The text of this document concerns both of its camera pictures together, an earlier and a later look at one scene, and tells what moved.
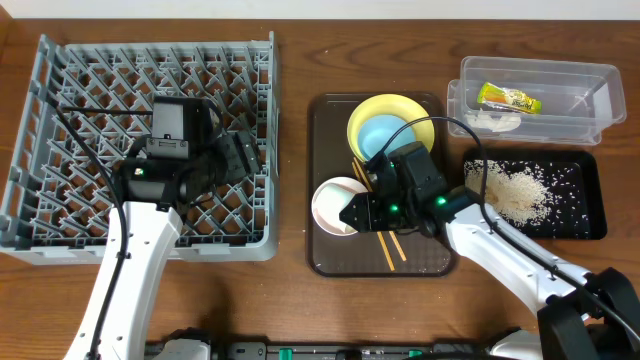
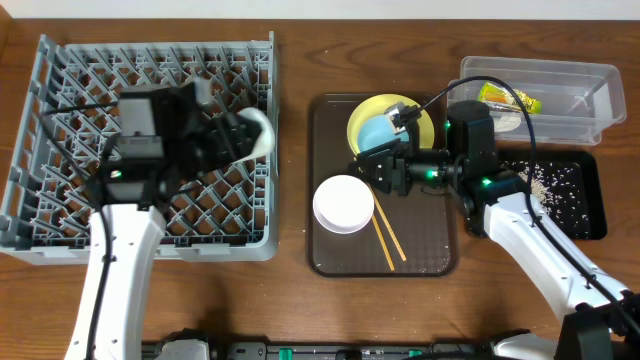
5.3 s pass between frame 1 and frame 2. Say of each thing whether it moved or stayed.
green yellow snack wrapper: stayed
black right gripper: moved
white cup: moved
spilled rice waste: stayed
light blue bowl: stayed
